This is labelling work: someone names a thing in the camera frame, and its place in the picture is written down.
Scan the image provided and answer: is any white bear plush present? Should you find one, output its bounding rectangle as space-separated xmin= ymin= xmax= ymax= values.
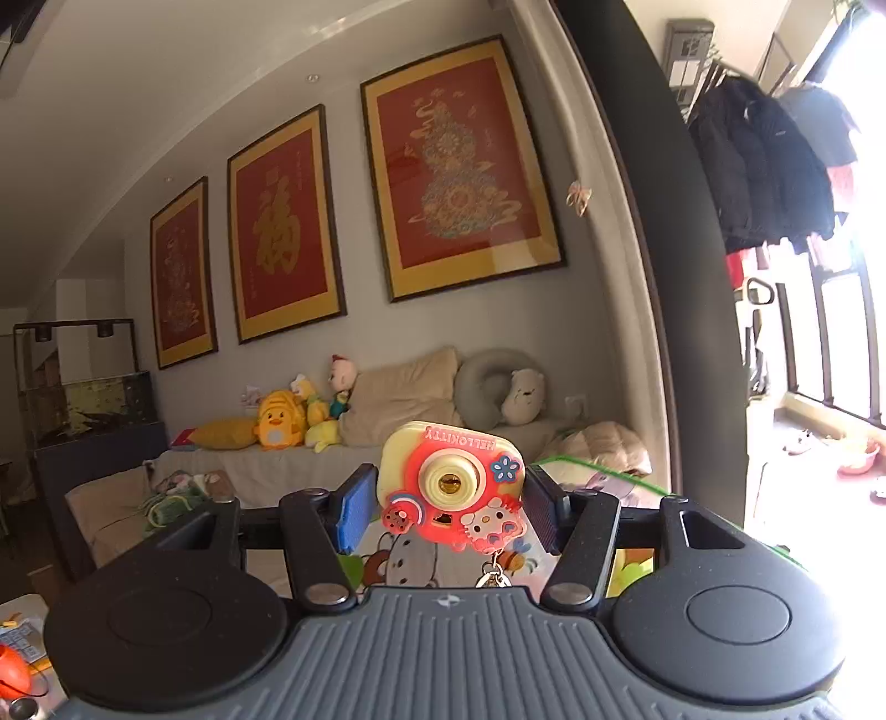
xmin=502 ymin=369 xmax=548 ymax=425

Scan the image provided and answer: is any pink basin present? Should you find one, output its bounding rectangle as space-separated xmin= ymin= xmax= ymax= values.
xmin=837 ymin=443 xmax=882 ymax=476

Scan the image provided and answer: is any glass fish tank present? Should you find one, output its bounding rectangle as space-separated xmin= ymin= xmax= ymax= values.
xmin=14 ymin=318 xmax=157 ymax=452

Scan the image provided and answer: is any orange rounded object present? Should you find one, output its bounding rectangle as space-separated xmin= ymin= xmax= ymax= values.
xmin=0 ymin=644 xmax=33 ymax=696

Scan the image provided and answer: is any black exercise handle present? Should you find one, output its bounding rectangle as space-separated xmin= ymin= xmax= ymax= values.
xmin=740 ymin=277 xmax=776 ymax=404

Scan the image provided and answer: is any grey hanging garment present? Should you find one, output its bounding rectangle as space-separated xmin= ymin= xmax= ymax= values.
xmin=779 ymin=81 xmax=860 ymax=168

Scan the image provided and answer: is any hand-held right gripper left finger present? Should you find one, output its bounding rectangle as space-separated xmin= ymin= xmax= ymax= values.
xmin=142 ymin=464 xmax=380 ymax=614

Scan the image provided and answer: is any black balcony railing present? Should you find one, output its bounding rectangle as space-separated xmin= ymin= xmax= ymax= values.
xmin=775 ymin=255 xmax=886 ymax=426

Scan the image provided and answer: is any pink yellow toy camera keychain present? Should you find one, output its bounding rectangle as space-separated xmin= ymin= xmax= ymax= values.
xmin=375 ymin=421 xmax=531 ymax=589

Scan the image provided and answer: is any green knitted cloth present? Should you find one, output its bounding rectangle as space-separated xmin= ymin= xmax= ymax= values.
xmin=142 ymin=472 xmax=229 ymax=536

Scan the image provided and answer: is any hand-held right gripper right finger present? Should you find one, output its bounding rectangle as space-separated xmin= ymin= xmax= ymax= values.
xmin=524 ymin=465 xmax=749 ymax=614

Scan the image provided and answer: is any black hanging coat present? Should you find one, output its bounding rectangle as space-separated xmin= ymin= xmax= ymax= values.
xmin=688 ymin=75 xmax=836 ymax=254

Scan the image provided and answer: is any large red gold framed picture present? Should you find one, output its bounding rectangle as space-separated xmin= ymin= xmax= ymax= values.
xmin=360 ymin=34 xmax=569 ymax=304

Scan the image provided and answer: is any yellow cushion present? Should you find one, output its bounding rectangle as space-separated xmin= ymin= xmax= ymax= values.
xmin=190 ymin=417 xmax=264 ymax=451

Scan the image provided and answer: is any small red gold framed picture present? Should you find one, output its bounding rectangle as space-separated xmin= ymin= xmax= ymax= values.
xmin=150 ymin=176 xmax=220 ymax=371

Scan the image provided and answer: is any grey keypad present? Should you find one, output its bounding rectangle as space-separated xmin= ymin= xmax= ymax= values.
xmin=0 ymin=618 xmax=47 ymax=669

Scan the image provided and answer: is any cartoon printed play mat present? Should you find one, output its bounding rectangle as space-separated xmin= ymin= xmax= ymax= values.
xmin=338 ymin=453 xmax=807 ymax=605

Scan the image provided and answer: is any grey sofa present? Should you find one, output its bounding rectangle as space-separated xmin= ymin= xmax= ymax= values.
xmin=34 ymin=414 xmax=655 ymax=583

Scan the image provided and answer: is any grey wall box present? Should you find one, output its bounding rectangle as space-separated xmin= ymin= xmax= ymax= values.
xmin=665 ymin=19 xmax=716 ymax=106

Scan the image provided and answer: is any pink hanging clothing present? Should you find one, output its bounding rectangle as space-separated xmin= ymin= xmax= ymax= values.
xmin=806 ymin=164 xmax=874 ymax=279

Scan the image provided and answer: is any pale yellow plush toy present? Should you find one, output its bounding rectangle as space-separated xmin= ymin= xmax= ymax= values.
xmin=305 ymin=419 xmax=344 ymax=454

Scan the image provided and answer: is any medium red gold framed picture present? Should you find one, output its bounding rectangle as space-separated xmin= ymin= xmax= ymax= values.
xmin=227 ymin=104 xmax=348 ymax=345

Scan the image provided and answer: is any beige quilt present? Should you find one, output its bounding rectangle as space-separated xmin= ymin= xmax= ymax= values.
xmin=552 ymin=421 xmax=653 ymax=480

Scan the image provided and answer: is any white yellow duck plush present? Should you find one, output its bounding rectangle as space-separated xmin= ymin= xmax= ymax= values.
xmin=289 ymin=374 xmax=331 ymax=428

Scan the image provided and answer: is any red hat doll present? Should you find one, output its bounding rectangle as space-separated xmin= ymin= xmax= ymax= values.
xmin=328 ymin=353 xmax=362 ymax=420

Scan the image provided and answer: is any grey neck pillow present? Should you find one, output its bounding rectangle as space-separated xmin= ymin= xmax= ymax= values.
xmin=453 ymin=348 xmax=548 ymax=431

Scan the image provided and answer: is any beige pillow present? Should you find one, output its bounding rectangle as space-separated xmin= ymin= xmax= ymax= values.
xmin=338 ymin=346 xmax=462 ymax=448

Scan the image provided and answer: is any red hanging clothing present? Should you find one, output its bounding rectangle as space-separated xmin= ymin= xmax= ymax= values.
xmin=723 ymin=245 xmax=771 ymax=290

